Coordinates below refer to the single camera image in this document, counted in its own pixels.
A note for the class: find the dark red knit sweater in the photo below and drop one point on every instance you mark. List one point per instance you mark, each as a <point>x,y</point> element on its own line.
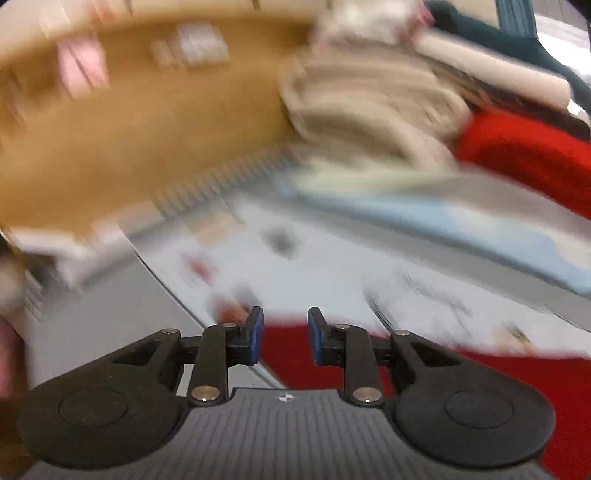
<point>464,408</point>

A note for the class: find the light blue folded sheet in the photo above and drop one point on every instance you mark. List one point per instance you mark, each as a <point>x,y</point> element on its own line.
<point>473,211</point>

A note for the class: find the bright red quilt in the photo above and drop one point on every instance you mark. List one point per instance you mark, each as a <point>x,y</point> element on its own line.
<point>532,153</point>

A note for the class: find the teal shark plush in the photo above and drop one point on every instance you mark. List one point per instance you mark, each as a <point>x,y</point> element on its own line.
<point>527,49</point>

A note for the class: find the white folded duvet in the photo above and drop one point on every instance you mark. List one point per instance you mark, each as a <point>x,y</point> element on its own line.
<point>406,24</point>

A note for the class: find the printed deer bed sheet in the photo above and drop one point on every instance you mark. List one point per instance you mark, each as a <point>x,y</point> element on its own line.
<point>288,259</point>

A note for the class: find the person's left hand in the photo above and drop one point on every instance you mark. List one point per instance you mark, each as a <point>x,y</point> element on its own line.
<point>13,371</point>

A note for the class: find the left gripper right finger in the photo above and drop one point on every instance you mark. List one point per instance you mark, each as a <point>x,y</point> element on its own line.
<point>355,352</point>

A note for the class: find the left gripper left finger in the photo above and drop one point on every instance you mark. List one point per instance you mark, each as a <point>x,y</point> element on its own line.
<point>219,348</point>

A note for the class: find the cream folded blanket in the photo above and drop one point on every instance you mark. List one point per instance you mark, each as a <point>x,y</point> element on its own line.
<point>388,105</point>

